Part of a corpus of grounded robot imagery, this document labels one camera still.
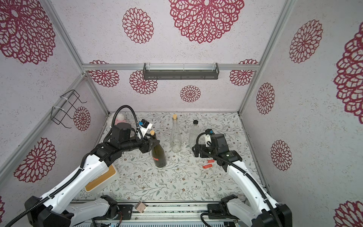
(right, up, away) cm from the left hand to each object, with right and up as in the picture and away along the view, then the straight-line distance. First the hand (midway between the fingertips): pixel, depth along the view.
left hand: (155, 140), depth 73 cm
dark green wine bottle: (-1, -11, +14) cm, 18 cm away
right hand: (+23, -5, +7) cm, 25 cm away
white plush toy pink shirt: (-29, +12, +26) cm, 41 cm away
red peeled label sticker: (+31, -18, +17) cm, 40 cm away
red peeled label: (+32, -16, +20) cm, 41 cm away
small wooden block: (-8, -35, +2) cm, 36 cm away
